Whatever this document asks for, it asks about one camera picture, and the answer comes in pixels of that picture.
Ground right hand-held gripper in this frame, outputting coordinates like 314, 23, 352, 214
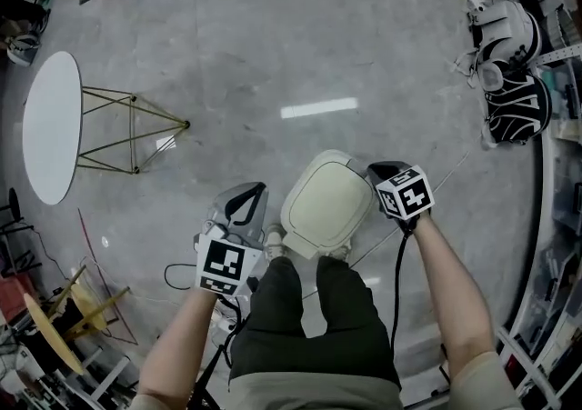
366, 160, 436, 221

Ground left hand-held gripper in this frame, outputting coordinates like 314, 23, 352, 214
195, 181, 269, 298

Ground cream plastic trash bin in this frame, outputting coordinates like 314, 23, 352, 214
279, 148, 376, 261

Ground person's left forearm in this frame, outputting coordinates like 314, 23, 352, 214
137, 285, 220, 401

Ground person's right forearm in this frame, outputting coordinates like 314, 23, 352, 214
412, 211, 496, 367

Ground person's left shoe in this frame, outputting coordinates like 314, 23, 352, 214
263, 223, 288, 260

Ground person's shoe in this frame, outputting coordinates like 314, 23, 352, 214
263, 223, 288, 260
326, 238, 354, 263

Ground person's right shoe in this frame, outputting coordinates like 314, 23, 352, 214
326, 238, 354, 263

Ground person's dark trousers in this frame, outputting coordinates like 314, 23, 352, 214
228, 255, 402, 392

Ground thin red pole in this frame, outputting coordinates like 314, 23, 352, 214
76, 207, 139, 346

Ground black backpack white stripes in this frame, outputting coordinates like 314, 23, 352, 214
480, 73, 554, 146

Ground small wooden stool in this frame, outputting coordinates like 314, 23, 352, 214
48, 264, 132, 342

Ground row of clear storage bins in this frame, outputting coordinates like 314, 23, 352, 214
517, 0, 582, 355

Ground white metal shelf rack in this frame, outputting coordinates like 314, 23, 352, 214
493, 0, 582, 410

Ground person's beige shirt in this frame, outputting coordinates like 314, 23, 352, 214
130, 350, 525, 410

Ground white round table gold legs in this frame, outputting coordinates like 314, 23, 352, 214
22, 50, 191, 206

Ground black metal stool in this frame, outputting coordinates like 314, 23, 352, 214
0, 186, 36, 237

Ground red fabric seat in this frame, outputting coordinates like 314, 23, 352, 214
0, 275, 28, 325

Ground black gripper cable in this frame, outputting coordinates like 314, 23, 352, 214
164, 262, 202, 292
389, 215, 422, 357

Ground white backpack black straps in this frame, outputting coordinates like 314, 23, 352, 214
467, 0, 543, 87

